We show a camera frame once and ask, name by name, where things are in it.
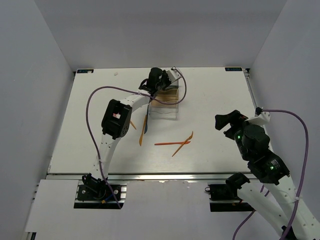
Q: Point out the blue corner sticker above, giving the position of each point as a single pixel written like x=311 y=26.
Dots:
x=85 y=71
x=233 y=69

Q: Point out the orange plastic knife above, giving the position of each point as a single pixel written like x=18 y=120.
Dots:
x=141 y=135

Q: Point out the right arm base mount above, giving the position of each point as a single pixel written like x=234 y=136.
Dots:
x=224 y=197

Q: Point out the dark smoked plastic container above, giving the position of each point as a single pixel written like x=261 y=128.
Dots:
x=173 y=85

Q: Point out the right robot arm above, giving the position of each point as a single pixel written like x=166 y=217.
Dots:
x=290 y=217

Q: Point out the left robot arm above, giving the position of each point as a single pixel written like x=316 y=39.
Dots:
x=115 y=122

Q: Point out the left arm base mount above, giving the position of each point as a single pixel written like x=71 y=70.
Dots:
x=94 y=193

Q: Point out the left blue corner sticker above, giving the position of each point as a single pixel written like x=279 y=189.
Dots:
x=85 y=71

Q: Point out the blue plastic knife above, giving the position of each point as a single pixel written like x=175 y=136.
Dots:
x=145 y=128

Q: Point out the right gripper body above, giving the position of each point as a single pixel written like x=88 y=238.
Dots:
x=234 y=132

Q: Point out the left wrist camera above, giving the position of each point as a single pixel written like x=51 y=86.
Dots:
x=173 y=74

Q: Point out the red plastic knife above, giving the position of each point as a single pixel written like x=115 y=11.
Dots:
x=170 y=143

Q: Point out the orange plastic fork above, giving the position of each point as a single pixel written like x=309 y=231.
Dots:
x=183 y=143

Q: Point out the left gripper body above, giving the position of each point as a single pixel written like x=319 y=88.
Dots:
x=165 y=81

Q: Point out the clear plastic container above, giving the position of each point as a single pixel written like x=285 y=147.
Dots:
x=159 y=111

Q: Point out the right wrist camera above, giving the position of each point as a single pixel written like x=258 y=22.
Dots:
x=260 y=118

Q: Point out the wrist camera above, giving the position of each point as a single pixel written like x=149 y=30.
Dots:
x=173 y=74
x=260 y=118

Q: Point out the right blue corner sticker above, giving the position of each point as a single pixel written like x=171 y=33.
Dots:
x=233 y=69

